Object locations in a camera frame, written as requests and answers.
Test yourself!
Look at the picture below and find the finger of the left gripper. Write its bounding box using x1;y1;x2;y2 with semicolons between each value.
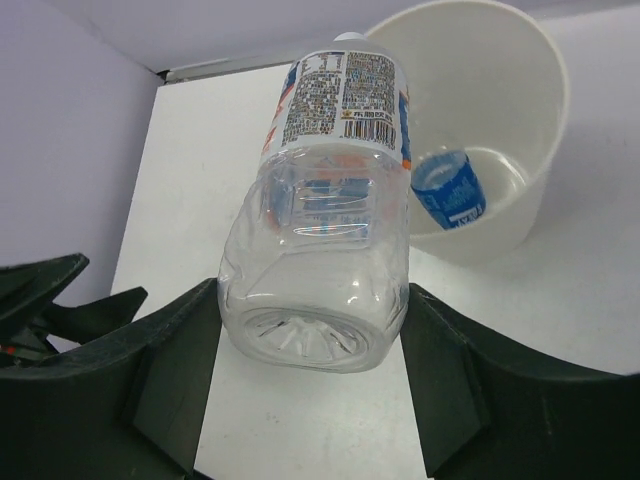
42;287;148;345
1;253;89;325

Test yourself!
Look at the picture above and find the blue label plastic bottle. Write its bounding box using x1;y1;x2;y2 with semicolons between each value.
411;150;487;230

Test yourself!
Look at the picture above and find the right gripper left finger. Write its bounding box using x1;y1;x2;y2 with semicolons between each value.
1;279;220;479

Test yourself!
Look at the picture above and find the red white label bottle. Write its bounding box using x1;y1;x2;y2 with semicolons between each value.
217;32;411;373

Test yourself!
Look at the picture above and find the white paper bin cup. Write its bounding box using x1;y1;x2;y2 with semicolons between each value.
368;1;570;265

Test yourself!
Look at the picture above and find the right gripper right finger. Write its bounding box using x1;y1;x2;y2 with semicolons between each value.
400;285;639;479

